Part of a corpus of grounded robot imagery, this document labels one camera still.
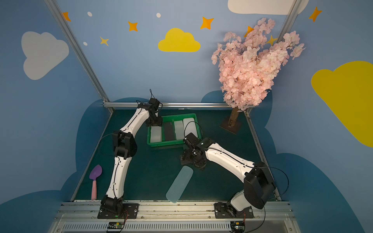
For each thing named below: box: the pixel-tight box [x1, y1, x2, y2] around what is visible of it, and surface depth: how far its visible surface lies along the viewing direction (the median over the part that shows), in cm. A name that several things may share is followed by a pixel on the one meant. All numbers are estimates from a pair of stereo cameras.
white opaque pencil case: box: [183, 117, 198, 138], surface depth 113 cm
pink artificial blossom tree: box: [211, 17, 306, 134], surface depth 70 cm
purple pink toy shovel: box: [89, 164, 103, 200], surface depth 86 cm
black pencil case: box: [164, 121, 176, 141], surface depth 110 cm
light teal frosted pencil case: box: [165, 165, 194, 204], surface depth 85 cm
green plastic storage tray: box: [146, 113, 203, 148], surface depth 109 cm
